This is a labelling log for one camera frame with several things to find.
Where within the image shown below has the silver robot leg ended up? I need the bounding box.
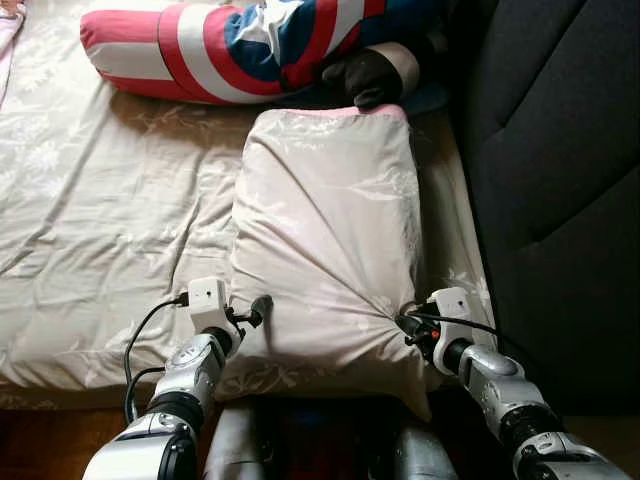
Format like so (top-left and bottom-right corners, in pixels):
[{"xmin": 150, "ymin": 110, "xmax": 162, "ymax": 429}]
[
  {"xmin": 390, "ymin": 420, "xmax": 461, "ymax": 480},
  {"xmin": 205, "ymin": 400, "xmax": 276, "ymax": 480}
]

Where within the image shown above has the red white striped bolster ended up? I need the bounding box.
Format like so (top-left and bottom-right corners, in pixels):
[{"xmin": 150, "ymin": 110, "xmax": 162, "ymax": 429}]
[{"xmin": 80, "ymin": 0, "xmax": 446, "ymax": 109}]

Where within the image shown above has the beige floral pillow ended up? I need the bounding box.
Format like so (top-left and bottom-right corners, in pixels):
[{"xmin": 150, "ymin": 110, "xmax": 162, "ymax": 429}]
[{"xmin": 215, "ymin": 103, "xmax": 433, "ymax": 421}]

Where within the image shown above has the silver right robot leg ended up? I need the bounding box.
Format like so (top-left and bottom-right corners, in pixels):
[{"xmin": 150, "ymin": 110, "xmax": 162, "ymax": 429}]
[{"xmin": 390, "ymin": 420, "xmax": 461, "ymax": 480}]

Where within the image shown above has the silver left robot leg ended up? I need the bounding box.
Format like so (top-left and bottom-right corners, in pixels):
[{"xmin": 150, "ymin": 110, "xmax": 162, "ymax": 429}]
[{"xmin": 205, "ymin": 400, "xmax": 276, "ymax": 480}]

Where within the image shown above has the bed with beige floral sheet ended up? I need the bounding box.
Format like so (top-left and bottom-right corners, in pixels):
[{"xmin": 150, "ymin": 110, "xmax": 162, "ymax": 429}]
[{"xmin": 0, "ymin": 0, "xmax": 496, "ymax": 406}]

